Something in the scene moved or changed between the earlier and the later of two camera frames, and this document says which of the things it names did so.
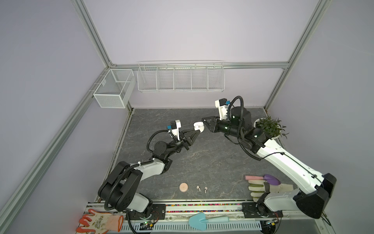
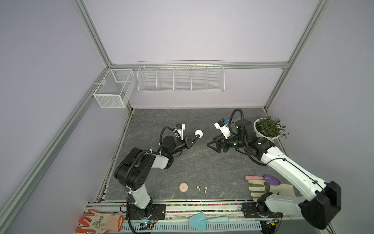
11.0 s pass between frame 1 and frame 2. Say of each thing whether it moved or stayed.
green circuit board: stayed
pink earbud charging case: stayed
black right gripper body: moved
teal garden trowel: stayed
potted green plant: stayed
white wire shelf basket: stayed
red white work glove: stayed
